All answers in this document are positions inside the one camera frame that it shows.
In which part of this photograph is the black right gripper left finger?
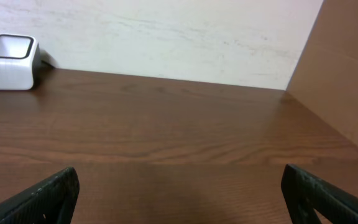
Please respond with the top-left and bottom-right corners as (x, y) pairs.
(0, 167), (80, 224)

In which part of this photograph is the brown cardboard box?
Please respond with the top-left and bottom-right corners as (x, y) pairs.
(287, 0), (358, 147)

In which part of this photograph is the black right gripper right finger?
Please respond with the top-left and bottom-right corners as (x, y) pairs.
(281, 164), (358, 224)

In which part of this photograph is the white barcode scanner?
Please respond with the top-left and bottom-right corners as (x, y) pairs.
(0, 34), (42, 90)

